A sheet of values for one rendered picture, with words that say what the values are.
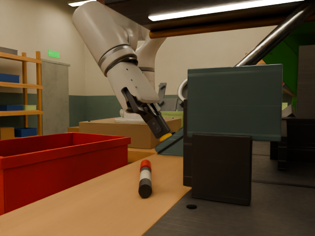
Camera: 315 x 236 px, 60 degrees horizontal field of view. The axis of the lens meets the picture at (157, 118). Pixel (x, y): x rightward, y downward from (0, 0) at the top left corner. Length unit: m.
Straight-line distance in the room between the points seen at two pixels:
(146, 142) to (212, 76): 0.65
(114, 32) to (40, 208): 0.42
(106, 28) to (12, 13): 6.93
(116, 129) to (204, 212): 0.73
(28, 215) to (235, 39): 7.51
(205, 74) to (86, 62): 9.03
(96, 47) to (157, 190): 0.37
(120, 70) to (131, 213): 0.35
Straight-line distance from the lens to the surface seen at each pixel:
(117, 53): 0.58
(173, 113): 1.45
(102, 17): 0.64
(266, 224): 0.26
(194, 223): 0.25
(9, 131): 6.45
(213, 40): 7.76
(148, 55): 1.01
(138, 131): 0.93
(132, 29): 0.71
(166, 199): 0.31
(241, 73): 0.29
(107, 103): 8.77
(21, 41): 7.53
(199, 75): 0.30
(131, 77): 0.56
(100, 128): 1.01
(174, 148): 0.54
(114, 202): 0.30
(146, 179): 0.32
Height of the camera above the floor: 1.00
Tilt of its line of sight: 3 degrees down
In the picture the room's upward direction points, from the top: straight up
